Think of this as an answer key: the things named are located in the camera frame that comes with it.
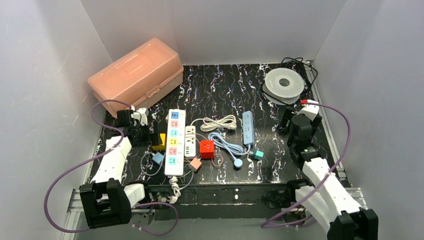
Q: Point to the red cube plug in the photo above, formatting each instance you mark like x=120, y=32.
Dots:
x=207, y=149

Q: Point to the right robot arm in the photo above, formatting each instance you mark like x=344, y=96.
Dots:
x=322, y=194

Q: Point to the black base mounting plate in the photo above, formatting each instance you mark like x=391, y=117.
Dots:
x=222, y=201

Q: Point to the light blue charger plug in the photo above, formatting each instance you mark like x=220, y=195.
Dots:
x=158, y=158

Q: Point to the white LED strip reel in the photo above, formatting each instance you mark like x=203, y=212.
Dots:
x=283, y=86

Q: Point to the large white power strip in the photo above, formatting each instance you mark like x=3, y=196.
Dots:
x=175, y=143

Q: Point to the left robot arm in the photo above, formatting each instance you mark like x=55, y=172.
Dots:
x=106, y=200

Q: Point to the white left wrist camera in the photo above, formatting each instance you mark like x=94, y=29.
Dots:
x=140, y=115

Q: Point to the light blue power strip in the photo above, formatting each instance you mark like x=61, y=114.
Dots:
x=248, y=128

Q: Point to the yellow cube socket adapter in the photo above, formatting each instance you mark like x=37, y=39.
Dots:
x=161, y=142

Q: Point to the pink charger plug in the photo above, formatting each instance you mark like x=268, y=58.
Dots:
x=195, y=164

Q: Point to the teal charger plug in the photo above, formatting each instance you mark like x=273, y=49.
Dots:
x=256, y=154

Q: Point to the pink translucent storage box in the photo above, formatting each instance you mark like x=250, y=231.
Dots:
x=141, y=78

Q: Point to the small white USB power strip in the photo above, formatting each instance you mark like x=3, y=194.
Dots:
x=190, y=142

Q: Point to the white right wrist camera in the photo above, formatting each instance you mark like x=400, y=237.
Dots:
x=309, y=110

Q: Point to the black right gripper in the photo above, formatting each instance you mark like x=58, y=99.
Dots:
x=288, y=117

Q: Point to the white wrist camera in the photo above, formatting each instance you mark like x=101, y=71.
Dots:
x=309, y=110
x=140, y=115

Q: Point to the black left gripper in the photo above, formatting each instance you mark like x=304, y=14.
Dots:
x=149, y=133

